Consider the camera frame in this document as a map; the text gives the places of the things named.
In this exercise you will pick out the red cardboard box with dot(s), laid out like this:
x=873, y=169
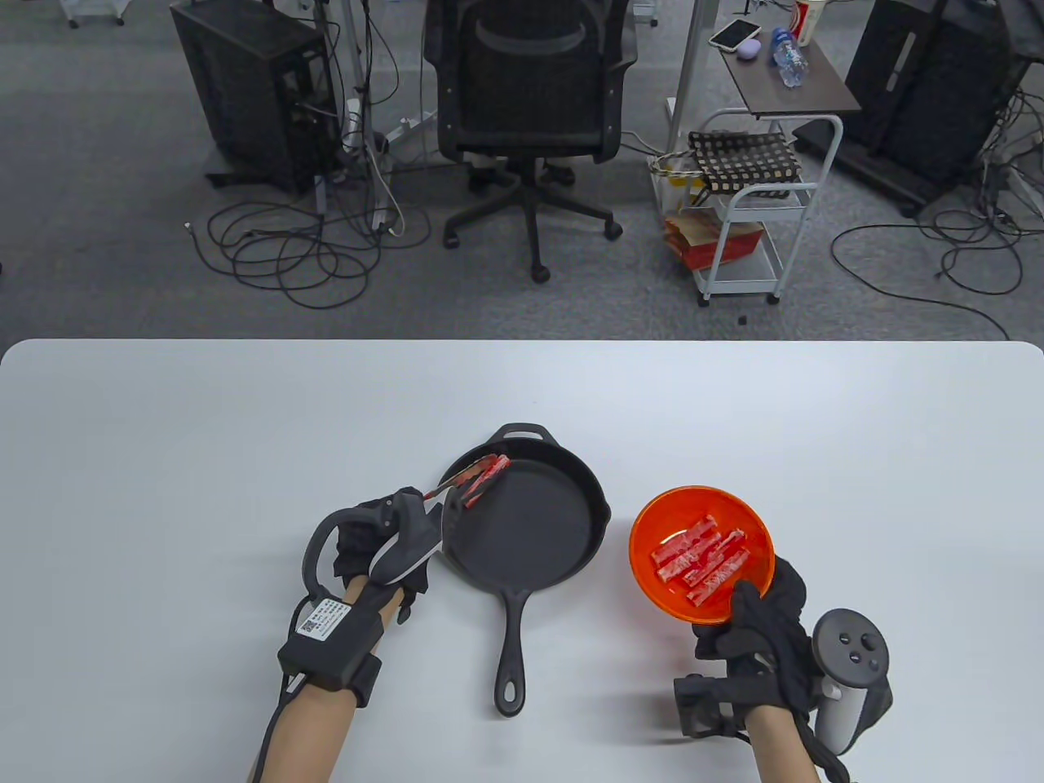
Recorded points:
x=714, y=241

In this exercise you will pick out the person's left hand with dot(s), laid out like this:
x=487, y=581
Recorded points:
x=356, y=542

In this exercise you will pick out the black wheeled platform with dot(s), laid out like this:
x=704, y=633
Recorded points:
x=881, y=167

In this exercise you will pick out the white rolling cart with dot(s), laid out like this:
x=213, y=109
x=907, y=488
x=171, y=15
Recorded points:
x=738, y=277

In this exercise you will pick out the person's right hand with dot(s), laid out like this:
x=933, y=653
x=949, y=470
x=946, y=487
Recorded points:
x=775, y=636

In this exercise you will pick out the white power strip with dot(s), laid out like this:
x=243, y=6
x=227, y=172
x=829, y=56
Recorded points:
x=352, y=126

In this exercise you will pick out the person's right forearm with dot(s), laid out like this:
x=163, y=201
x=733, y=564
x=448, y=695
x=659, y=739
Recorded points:
x=783, y=746

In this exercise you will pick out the person's right thumb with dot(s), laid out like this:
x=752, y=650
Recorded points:
x=746, y=603

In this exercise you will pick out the brown top side table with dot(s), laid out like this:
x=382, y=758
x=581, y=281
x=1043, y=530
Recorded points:
x=803, y=94

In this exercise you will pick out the clear plastic bag, yellow contents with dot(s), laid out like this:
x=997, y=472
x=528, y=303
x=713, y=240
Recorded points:
x=677, y=175

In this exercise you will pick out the grey metal desk leg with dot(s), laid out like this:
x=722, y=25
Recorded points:
x=689, y=57

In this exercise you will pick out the white wheeled stand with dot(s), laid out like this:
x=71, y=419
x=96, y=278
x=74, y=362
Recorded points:
x=94, y=12

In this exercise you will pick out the white smartphone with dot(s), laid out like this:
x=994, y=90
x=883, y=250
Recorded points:
x=734, y=35

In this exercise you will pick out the metal kitchen tongs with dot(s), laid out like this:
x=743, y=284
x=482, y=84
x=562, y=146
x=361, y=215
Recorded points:
x=450, y=484

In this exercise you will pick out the black wrist camera, white label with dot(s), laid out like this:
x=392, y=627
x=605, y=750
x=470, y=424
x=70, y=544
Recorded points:
x=330, y=640

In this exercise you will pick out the black white checkered bag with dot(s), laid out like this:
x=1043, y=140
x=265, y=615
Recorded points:
x=746, y=159

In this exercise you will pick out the purple earbuds case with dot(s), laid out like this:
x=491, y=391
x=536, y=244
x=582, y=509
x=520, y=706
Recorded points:
x=749, y=50

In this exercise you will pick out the person's left fingers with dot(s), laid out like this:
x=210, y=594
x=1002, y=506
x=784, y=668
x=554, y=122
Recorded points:
x=415, y=589

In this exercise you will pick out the person's left forearm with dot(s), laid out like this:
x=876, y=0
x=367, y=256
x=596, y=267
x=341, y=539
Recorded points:
x=306, y=734

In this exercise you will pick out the black cast iron skillet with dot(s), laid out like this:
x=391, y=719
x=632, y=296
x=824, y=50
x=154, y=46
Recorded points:
x=522, y=534

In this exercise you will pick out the orange translucent bowl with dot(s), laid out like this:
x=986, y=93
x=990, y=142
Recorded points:
x=656, y=591

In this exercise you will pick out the red bacon strip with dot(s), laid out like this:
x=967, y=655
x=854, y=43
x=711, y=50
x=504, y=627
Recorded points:
x=683, y=541
x=708, y=594
x=711, y=553
x=718, y=571
x=483, y=476

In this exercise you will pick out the large black computer tower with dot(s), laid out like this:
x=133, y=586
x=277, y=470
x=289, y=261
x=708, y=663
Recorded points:
x=930, y=73

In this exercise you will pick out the clear plastic water bottle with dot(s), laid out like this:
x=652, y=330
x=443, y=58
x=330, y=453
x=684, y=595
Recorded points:
x=789, y=59

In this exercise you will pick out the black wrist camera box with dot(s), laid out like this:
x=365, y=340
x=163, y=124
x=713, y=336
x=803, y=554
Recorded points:
x=708, y=705

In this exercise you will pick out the black mesh office chair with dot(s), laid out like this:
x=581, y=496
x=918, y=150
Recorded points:
x=530, y=90

